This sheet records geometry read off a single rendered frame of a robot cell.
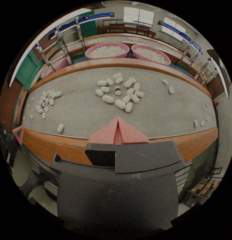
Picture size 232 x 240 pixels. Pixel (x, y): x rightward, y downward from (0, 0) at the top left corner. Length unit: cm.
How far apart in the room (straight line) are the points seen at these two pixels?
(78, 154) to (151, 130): 23
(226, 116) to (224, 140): 100
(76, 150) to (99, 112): 14
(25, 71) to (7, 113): 40
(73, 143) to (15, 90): 76
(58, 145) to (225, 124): 467
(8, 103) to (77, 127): 74
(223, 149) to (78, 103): 473
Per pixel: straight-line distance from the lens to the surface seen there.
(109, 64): 37
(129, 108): 24
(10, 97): 84
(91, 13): 304
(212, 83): 493
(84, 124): 26
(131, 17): 523
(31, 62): 99
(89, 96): 29
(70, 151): 26
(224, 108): 455
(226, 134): 449
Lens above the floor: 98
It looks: 77 degrees down
